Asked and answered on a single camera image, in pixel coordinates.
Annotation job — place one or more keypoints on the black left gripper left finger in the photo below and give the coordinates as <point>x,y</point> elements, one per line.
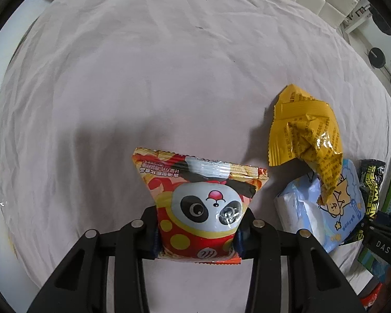
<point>79,282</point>

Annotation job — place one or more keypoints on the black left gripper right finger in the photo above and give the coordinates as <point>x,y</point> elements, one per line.
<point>316,284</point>

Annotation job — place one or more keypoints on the blue cartoon wipes pack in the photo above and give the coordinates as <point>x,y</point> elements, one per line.
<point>298,207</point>

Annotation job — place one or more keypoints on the black yellow shoe wipes pack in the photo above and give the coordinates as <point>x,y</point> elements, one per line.
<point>370,177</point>

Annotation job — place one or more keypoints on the red panda snack bag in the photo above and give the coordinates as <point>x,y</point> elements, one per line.
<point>200,203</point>

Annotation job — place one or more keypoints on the yellow snack bag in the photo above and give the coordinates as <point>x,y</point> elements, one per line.
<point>305,128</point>

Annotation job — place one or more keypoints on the black barbell weight plate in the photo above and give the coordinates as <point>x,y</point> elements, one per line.
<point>376,58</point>

